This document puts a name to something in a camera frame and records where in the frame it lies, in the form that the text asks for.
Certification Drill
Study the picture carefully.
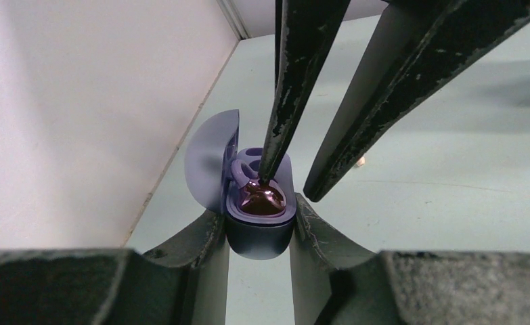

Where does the purple earbud charging case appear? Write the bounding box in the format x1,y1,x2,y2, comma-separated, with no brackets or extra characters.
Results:
184,110,296,260

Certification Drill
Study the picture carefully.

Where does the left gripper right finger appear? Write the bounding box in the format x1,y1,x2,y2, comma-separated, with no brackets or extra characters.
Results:
290,195,530,324

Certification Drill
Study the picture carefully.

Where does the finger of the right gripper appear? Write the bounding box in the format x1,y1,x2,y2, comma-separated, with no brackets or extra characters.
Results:
258,0,350,183
303,1,530,202

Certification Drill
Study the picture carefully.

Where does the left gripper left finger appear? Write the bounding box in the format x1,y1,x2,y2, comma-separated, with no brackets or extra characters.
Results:
0,211,229,324

